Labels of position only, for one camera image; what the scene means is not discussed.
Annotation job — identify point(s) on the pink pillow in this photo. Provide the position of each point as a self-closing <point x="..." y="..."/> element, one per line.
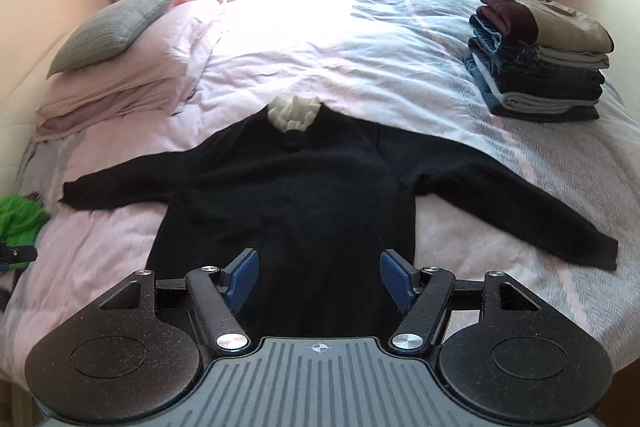
<point x="177" y="45"/>
<point x="167" y="96"/>

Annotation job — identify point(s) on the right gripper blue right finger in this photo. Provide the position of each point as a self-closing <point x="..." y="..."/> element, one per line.
<point x="401" y="279"/>

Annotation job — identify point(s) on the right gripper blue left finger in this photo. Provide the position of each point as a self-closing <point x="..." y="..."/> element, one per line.
<point x="237" y="280"/>

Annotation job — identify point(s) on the grey checked cushion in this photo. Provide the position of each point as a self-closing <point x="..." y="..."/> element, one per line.
<point x="107" y="33"/>

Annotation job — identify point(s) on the pink and blue duvet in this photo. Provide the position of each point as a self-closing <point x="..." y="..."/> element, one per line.
<point x="397" y="62"/>

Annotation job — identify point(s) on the beige folded garment on top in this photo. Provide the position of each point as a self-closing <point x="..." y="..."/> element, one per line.
<point x="563" y="28"/>

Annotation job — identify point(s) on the dark maroon folded garment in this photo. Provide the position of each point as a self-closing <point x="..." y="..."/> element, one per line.
<point x="513" y="19"/>

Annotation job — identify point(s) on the upper pink pillow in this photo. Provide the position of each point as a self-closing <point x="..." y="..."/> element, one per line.
<point x="177" y="45"/>

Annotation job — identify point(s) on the lower pink pillow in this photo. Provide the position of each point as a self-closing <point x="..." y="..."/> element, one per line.
<point x="167" y="96"/>

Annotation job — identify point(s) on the grey folded garment lower stack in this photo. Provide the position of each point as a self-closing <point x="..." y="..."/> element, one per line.
<point x="517" y="97"/>

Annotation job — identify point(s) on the black sweater with white collar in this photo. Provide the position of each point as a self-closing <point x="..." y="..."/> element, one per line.
<point x="320" y="206"/>

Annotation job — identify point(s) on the green knitted garment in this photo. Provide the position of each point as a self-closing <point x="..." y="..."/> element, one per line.
<point x="21" y="219"/>

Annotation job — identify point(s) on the folded blue jeans stack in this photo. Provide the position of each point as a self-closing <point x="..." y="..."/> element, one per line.
<point x="569" y="70"/>

